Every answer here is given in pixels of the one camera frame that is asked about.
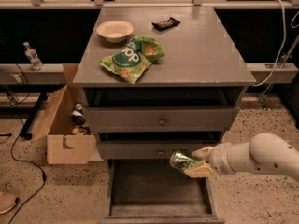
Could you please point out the cardboard box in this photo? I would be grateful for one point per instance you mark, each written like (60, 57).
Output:
(64, 144)

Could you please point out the green chip bag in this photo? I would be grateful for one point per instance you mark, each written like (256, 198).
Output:
(138, 55)

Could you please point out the grey middle drawer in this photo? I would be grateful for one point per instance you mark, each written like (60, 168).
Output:
(146, 150)

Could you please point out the clear water bottle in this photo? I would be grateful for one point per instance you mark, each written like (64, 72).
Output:
(32, 56)

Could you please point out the grey drawer cabinet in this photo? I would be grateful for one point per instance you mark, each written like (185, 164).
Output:
(201, 68)

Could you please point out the grey top drawer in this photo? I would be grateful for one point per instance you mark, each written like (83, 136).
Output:
(166, 119)

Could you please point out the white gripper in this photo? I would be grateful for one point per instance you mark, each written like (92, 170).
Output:
(218, 158)

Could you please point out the items in cardboard box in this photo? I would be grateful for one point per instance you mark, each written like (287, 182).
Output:
(81, 126)

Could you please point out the white bowl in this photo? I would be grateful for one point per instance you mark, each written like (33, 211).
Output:
(115, 31)

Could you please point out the white shoe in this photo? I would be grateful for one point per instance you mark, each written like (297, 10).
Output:
(7, 202)

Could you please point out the grey open bottom drawer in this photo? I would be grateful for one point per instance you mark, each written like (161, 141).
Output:
(152, 192)

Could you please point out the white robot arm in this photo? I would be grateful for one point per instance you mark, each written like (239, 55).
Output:
(264, 154)

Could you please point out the crushed green soda can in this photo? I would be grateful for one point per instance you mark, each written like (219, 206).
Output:
(182, 160)

